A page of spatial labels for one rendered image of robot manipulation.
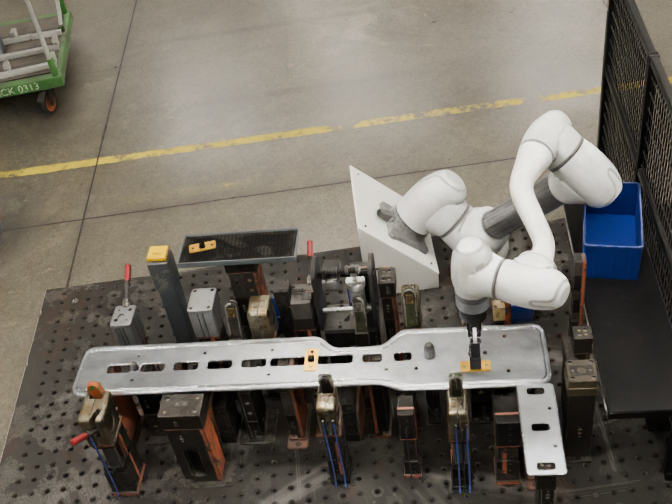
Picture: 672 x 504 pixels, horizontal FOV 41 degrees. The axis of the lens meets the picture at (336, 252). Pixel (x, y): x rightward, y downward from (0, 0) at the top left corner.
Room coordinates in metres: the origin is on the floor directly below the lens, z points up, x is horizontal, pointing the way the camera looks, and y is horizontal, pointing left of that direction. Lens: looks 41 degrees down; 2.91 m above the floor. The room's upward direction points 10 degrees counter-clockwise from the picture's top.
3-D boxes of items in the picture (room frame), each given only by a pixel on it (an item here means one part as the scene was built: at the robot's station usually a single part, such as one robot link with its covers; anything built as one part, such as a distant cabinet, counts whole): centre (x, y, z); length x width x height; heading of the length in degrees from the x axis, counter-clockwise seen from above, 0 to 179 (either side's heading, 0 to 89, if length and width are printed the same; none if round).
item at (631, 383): (1.81, -0.80, 1.02); 0.90 x 0.22 x 0.03; 170
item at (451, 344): (1.76, 0.14, 1.00); 1.38 x 0.22 x 0.02; 80
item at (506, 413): (1.49, -0.38, 0.84); 0.11 x 0.10 x 0.28; 170
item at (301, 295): (1.97, 0.12, 0.89); 0.13 x 0.11 x 0.38; 170
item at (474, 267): (1.63, -0.34, 1.38); 0.13 x 0.11 x 0.16; 55
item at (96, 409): (1.68, 0.73, 0.88); 0.15 x 0.11 x 0.36; 170
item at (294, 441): (1.78, 0.20, 0.84); 0.17 x 0.06 x 0.29; 170
